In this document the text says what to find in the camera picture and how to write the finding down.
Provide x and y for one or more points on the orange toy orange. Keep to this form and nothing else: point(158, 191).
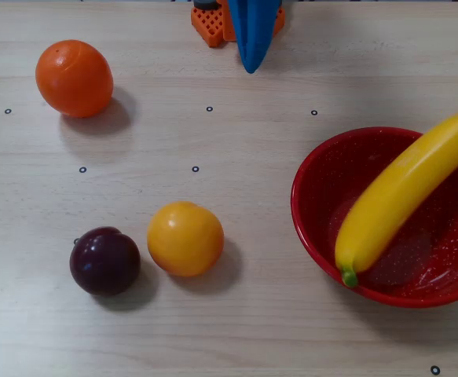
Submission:
point(74, 78)

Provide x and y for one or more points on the dark purple toy plum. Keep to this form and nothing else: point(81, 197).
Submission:
point(105, 261)

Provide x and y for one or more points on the orange robot base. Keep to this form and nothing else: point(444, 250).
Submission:
point(209, 27)

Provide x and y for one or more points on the yellow toy banana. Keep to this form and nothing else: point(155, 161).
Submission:
point(389, 196)

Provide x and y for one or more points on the red speckled bowl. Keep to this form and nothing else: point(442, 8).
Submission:
point(319, 176)

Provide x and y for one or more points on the yellow orange toy peach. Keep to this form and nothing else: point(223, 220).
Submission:
point(185, 239)

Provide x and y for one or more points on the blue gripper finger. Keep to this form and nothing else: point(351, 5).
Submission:
point(237, 27)
point(260, 27)

